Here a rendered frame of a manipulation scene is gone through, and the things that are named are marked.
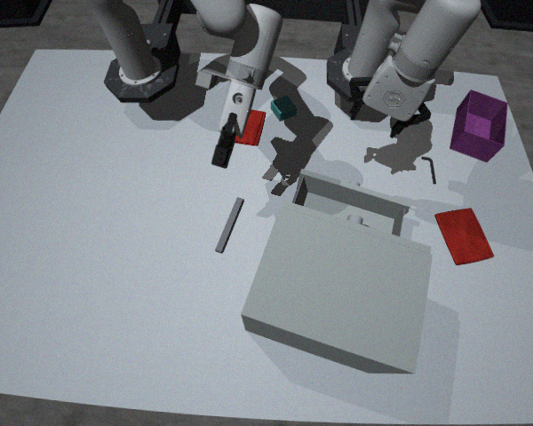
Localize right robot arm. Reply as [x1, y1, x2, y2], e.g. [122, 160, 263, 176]
[86, 0, 282, 89]

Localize purple open-top box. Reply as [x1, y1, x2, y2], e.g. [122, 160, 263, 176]
[449, 90, 508, 162]

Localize black allen key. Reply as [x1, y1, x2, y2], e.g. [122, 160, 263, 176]
[421, 156, 436, 184]

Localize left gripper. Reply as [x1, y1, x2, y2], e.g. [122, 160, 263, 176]
[349, 52, 435, 138]

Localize grey flat bar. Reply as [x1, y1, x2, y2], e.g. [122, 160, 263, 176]
[215, 197, 243, 254]

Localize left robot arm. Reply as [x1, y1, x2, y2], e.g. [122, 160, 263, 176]
[342, 0, 481, 82]

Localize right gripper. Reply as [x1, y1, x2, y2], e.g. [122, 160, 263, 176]
[211, 78, 263, 169]

